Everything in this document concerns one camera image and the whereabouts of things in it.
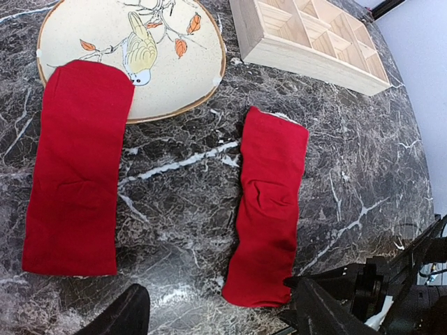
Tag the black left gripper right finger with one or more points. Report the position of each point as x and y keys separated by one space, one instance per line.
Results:
x=334 y=305

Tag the wooden compartment tray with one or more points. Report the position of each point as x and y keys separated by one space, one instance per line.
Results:
x=312 y=38

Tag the red sock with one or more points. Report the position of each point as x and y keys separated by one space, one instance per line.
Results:
x=71 y=217
x=273 y=152

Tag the red sock on plate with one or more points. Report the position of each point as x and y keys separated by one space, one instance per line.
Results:
x=71 y=217

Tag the cream plate with bird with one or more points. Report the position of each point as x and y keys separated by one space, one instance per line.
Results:
x=172 y=51

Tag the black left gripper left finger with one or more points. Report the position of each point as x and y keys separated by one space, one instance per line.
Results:
x=128 y=314

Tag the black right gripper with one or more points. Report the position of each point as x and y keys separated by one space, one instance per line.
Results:
x=400 y=295

